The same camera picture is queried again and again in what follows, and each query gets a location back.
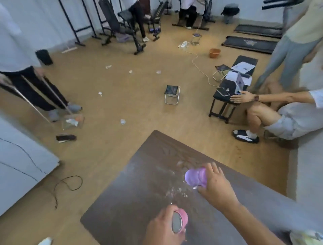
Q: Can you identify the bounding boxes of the black bin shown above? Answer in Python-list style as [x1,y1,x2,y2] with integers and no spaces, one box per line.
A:
[35,49,53,66]

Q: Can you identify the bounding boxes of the black white sandal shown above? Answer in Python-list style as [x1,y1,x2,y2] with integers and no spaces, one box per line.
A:
[232,129,260,144]

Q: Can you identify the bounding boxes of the clear long-handled dustpan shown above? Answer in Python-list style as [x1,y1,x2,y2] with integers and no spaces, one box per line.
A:
[40,75,85,131]

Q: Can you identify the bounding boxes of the black treadmill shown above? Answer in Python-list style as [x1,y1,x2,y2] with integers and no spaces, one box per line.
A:
[221,35,279,55]
[233,0,303,39]

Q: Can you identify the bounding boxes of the person's left hand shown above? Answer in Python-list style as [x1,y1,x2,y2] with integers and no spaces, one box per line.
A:
[141,204,187,245]

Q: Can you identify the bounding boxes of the person's right hand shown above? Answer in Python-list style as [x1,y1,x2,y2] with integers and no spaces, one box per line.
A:
[196,162,240,213]

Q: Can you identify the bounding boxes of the black exercise machine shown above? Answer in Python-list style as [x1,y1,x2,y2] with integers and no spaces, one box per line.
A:
[171,0,216,31]

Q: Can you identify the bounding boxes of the white paper sheets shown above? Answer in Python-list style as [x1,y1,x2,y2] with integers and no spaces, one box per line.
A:
[231,61,255,75]

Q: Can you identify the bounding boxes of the pink steel-lid flask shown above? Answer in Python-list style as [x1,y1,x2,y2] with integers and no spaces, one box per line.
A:
[171,208,189,234]

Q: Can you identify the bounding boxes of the broom with black head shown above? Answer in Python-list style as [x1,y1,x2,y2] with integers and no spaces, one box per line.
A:
[0,75,77,143]

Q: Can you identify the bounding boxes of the black cable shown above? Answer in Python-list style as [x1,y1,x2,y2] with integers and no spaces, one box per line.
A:
[0,161,40,182]
[0,137,83,210]

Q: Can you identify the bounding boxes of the white floor cable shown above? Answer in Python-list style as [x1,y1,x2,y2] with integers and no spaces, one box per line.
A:
[183,21,220,88]

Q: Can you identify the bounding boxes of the black weight bench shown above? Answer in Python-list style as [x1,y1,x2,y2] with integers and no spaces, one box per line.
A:
[97,0,147,56]

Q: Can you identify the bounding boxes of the person's right forearm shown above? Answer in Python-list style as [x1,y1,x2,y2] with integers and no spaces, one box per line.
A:
[223,202,287,245]

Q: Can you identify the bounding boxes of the black dumbbell bench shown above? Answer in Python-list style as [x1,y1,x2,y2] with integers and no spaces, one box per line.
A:
[145,0,172,42]

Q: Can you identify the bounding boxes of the translucent purple bottle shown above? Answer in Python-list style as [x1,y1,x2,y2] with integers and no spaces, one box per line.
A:
[184,167,208,188]

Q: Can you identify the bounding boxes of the white purple open box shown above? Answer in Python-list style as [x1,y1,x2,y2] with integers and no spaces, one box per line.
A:
[225,70,245,94]

